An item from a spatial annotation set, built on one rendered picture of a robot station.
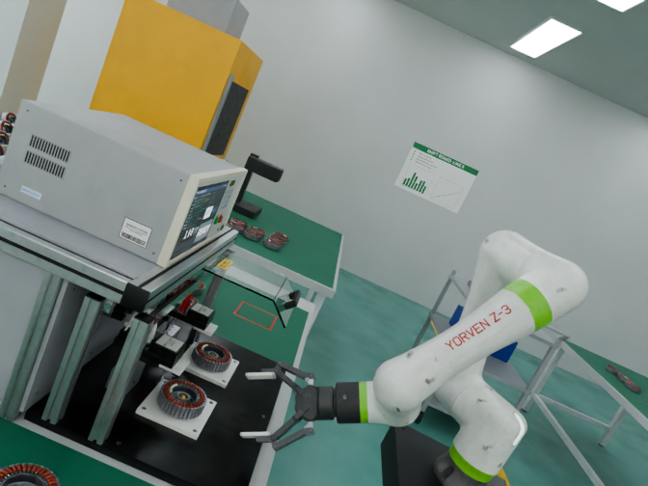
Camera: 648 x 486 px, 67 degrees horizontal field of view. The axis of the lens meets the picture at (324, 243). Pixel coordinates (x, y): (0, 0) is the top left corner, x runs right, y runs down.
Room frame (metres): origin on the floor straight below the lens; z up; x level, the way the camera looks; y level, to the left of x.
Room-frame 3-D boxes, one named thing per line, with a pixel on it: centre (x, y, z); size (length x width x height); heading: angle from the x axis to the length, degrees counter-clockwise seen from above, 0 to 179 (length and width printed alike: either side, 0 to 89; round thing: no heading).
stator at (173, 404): (1.04, 0.15, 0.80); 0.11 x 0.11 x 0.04
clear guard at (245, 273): (1.32, 0.16, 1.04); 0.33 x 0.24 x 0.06; 91
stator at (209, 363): (1.28, 0.16, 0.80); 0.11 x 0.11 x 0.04
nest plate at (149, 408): (1.04, 0.15, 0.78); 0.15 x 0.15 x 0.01; 1
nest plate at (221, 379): (1.28, 0.16, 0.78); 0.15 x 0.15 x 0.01; 1
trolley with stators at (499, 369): (3.51, -1.36, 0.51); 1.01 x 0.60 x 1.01; 1
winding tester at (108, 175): (1.17, 0.48, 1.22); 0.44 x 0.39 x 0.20; 1
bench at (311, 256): (3.54, 0.39, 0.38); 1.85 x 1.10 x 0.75; 1
